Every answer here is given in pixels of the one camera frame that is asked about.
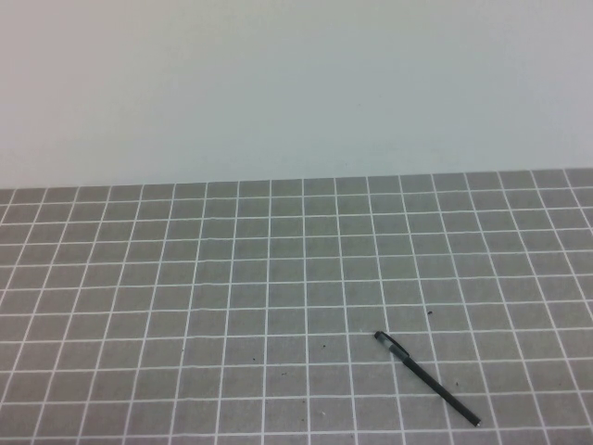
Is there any black pen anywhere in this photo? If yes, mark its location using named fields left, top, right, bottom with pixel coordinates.
left=401, top=352, right=482, bottom=427

